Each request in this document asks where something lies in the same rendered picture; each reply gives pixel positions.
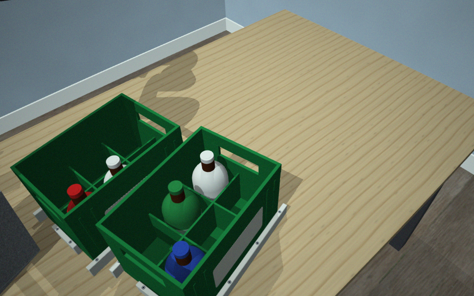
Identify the green plastic bottle crate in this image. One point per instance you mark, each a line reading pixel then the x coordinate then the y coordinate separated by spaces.
pixel 226 230
pixel 78 156

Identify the white bottle with grey band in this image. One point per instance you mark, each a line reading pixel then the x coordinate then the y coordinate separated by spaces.
pixel 114 164

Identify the blue bottle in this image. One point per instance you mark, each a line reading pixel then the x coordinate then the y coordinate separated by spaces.
pixel 182 260

